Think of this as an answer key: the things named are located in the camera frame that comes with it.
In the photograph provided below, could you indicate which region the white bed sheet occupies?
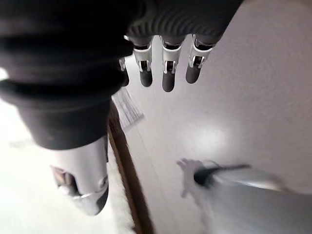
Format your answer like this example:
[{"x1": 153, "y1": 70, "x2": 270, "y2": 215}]
[{"x1": 0, "y1": 68, "x2": 136, "y2": 234}]

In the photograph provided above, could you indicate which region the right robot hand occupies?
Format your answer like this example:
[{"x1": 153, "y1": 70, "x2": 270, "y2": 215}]
[{"x1": 0, "y1": 0, "x2": 242, "y2": 217}]

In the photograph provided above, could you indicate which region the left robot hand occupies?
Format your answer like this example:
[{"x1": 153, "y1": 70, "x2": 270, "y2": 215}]
[{"x1": 193, "y1": 166, "x2": 220, "y2": 188}]

